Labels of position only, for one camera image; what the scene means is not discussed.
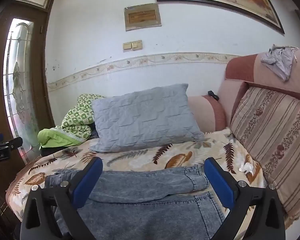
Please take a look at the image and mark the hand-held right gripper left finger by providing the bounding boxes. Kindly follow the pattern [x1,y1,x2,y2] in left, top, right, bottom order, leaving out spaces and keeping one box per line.
[20,157,103,240]

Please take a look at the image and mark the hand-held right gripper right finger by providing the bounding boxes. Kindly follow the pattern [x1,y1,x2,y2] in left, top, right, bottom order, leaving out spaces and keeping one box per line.
[204,157,287,240]

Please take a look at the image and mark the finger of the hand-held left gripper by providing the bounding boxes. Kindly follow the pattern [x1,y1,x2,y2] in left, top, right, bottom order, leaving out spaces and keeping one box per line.
[0,133,23,151]

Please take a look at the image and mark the grey-blue denim pants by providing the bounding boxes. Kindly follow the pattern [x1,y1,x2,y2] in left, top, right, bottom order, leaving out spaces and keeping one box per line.
[44,165,227,240]

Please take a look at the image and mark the crumpled white tissue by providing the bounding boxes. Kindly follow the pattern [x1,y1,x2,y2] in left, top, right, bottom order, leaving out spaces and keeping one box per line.
[239,162,254,174]

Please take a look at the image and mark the leaf-print beige blanket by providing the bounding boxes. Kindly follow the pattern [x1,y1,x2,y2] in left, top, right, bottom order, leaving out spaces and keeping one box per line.
[5,127,268,230]

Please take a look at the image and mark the green patterned quilt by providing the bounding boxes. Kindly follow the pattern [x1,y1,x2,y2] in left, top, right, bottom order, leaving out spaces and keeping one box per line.
[37,94,105,150]

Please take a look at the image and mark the striped floral cushion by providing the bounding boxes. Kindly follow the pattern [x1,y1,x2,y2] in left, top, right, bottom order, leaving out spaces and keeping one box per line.
[230,86,300,222]

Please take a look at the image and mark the grey quilted pillow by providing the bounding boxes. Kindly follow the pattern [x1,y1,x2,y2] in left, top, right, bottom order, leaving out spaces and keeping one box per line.
[89,83,205,153]

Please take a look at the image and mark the pink and red sofa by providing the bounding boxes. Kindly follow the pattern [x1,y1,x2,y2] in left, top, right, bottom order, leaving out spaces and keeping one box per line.
[187,47,300,230]

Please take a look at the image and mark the floral wallpaper border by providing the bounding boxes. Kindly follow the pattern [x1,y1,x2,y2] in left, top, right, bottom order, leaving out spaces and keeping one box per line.
[47,52,240,92]

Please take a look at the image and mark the grey crumpled garment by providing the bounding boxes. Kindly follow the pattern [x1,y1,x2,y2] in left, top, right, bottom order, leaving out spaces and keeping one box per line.
[261,44,299,81]

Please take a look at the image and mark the framed wall plaque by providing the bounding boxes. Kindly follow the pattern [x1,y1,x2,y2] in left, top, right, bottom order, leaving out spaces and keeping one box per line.
[124,3,162,31]

